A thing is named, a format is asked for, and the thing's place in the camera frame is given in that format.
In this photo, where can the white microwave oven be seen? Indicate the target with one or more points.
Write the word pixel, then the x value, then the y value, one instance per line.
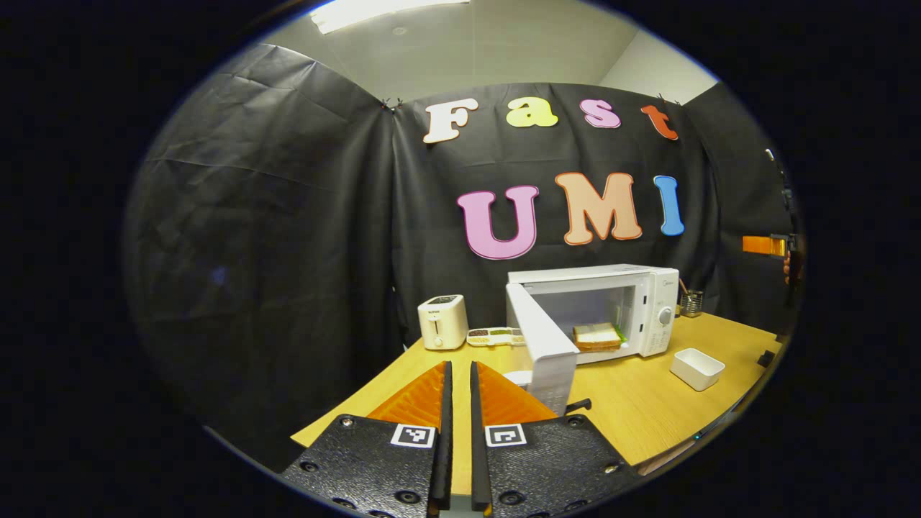
pixel 655 302

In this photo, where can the small black block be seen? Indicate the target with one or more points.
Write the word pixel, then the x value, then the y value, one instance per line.
pixel 766 358

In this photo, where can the bread and lettuce sandwich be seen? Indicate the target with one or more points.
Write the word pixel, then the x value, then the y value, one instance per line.
pixel 597 337

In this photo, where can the ceiling light panel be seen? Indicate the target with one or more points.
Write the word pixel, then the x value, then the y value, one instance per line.
pixel 381 11

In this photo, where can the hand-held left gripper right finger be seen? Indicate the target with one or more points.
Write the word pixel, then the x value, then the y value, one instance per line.
pixel 478 439

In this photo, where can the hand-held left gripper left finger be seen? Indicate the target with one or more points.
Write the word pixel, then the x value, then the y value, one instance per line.
pixel 442 439

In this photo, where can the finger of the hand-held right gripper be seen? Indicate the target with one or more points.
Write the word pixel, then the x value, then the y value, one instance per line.
pixel 763 246

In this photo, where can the white rectangular tray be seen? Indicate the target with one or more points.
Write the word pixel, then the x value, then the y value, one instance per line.
pixel 696 368

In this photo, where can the short black stick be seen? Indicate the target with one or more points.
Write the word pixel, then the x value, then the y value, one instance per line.
pixel 579 406

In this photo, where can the black backdrop cloth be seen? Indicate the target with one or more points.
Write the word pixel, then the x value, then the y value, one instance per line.
pixel 288 216

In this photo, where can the white toaster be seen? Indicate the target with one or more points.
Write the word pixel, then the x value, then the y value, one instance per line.
pixel 442 324

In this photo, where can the white divided dish with beans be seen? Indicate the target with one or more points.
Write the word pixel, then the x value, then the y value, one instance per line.
pixel 495 336

